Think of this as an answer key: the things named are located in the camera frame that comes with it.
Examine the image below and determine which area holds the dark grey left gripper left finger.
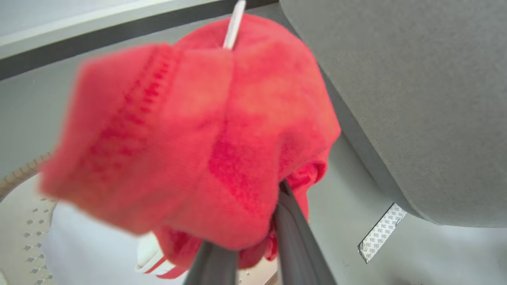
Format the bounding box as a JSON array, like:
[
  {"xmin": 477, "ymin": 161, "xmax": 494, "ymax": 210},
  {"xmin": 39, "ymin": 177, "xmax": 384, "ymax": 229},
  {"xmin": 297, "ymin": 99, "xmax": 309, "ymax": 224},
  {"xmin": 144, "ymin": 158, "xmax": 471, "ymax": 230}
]
[{"xmin": 183, "ymin": 241, "xmax": 240, "ymax": 285}]

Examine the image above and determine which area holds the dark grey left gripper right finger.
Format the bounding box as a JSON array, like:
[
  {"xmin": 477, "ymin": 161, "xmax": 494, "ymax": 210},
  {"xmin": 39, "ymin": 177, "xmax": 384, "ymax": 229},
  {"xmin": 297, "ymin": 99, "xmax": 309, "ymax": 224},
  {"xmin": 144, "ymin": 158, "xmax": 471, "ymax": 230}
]
[{"xmin": 274, "ymin": 179, "xmax": 338, "ymax": 285}]

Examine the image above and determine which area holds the red knit garment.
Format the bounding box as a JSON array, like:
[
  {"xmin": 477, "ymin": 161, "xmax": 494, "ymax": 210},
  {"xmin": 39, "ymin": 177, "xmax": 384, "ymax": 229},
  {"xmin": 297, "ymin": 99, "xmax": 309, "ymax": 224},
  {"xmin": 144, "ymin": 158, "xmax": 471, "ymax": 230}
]
[{"xmin": 38, "ymin": 13, "xmax": 342, "ymax": 280}]

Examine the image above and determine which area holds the white perforated laundry basket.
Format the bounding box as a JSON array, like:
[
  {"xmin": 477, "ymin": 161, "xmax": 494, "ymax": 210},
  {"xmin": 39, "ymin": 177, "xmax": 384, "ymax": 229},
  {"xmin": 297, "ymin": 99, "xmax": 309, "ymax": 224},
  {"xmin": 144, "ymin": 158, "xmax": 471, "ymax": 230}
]
[{"xmin": 0, "ymin": 152, "xmax": 278, "ymax": 285}]

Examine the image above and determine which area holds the white printed tape strip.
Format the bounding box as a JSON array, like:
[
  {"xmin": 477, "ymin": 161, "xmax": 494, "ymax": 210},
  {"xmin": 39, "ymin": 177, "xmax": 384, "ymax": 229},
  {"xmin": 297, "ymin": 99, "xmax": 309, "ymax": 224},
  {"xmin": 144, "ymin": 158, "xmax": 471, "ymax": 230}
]
[{"xmin": 357, "ymin": 203, "xmax": 408, "ymax": 264}]

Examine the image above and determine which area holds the grey fabric cushion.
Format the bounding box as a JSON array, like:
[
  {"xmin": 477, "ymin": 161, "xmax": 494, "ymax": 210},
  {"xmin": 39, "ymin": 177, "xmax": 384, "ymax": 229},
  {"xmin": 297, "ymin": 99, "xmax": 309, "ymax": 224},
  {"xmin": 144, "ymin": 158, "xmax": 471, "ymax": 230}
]
[{"xmin": 279, "ymin": 0, "xmax": 507, "ymax": 228}]

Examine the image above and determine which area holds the white basket handle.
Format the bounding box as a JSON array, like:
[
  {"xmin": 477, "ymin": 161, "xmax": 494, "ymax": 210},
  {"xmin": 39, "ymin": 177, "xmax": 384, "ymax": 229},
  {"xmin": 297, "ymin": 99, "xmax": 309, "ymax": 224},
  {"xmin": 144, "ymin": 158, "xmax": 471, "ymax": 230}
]
[{"xmin": 223, "ymin": 0, "xmax": 247, "ymax": 51}]

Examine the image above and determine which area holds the dark wall skirting strip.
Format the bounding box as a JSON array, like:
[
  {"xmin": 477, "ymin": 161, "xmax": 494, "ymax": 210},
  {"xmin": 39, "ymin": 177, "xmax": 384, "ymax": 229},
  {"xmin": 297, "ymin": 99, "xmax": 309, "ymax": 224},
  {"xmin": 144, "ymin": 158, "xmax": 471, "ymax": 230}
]
[{"xmin": 0, "ymin": 0, "xmax": 278, "ymax": 81}]

